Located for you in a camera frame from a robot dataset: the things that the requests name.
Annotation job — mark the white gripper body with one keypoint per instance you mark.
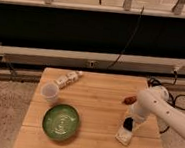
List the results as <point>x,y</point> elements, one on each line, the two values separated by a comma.
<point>136,114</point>

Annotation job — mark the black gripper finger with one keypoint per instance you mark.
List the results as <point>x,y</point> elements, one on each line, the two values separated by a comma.
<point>128,122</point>

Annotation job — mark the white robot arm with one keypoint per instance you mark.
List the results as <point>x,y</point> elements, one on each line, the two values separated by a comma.
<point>154,100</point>

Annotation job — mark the brown eraser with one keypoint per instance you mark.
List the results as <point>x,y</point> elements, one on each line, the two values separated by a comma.
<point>129,100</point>

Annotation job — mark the green bowl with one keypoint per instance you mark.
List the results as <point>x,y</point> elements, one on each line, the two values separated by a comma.
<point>61,122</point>

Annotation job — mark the white plastic bottle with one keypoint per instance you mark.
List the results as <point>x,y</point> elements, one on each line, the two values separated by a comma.
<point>69,78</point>

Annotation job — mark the clear plastic cup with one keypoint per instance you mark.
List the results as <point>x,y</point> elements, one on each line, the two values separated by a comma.
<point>50,92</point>

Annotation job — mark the white metal rail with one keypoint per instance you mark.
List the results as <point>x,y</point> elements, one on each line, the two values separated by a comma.
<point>68,59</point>

